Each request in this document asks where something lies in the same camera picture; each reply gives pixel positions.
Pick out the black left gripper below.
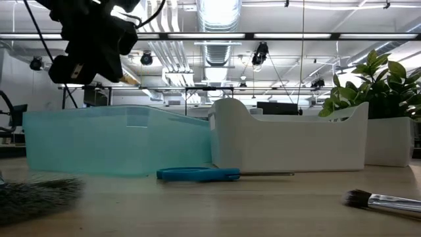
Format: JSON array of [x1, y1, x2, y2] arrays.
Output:
[[48, 13, 124, 85]]

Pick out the large powder brush black handle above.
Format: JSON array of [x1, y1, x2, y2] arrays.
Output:
[[0, 177, 86, 226]]

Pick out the thin black brush silver ferrule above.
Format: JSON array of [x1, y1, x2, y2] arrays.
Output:
[[341, 189, 421, 217]]

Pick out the black background box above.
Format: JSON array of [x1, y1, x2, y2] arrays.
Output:
[[83, 87, 110, 107]]

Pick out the green translucent plastic bin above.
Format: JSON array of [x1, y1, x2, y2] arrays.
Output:
[[22, 105, 213, 178]]

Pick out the black computer monitor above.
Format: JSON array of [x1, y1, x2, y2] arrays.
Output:
[[256, 101, 299, 116]]

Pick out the white plastic bin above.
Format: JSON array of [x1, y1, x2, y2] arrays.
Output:
[[207, 97, 370, 173]]

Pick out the black overhead crossbar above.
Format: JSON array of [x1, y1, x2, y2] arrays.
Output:
[[0, 32, 421, 41]]

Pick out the green plant white pot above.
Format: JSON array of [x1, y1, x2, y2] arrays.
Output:
[[318, 49, 421, 168]]

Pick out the black hanging camera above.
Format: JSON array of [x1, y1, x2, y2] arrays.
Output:
[[251, 41, 270, 66], [310, 77, 326, 90], [29, 55, 44, 72], [140, 51, 154, 66]]

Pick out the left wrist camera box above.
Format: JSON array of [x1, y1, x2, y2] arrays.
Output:
[[117, 22, 139, 56]]

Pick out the black diagonal cable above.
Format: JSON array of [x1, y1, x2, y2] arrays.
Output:
[[22, 0, 80, 109]]

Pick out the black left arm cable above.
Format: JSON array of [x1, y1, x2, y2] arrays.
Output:
[[134, 0, 167, 29]]

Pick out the black background table frame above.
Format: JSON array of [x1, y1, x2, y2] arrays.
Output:
[[58, 84, 333, 115]]

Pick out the silver ventilation duct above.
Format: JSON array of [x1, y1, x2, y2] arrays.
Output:
[[196, 0, 243, 66]]

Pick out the blue handled scissors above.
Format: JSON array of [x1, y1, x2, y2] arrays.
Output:
[[156, 167, 296, 183]]

